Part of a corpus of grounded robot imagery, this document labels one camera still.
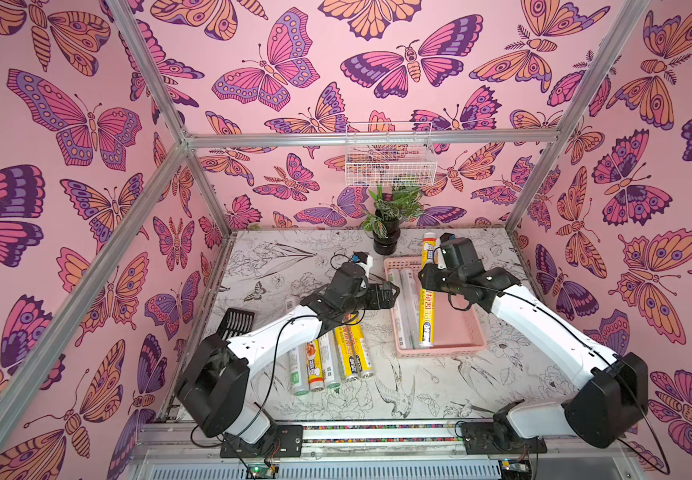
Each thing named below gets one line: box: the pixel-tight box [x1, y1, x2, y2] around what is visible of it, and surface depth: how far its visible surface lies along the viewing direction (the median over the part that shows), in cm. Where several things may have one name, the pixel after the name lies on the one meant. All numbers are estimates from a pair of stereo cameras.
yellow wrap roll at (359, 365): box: [348, 324, 374, 380], surface depth 86 cm
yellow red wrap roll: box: [306, 339, 325, 392], surface depth 85 cm
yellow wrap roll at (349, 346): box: [335, 325, 363, 379], surface depth 87 cm
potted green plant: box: [362, 186, 424, 256], surface depth 97 cm
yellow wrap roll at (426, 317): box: [418, 232, 437, 348], surface depth 78 cm
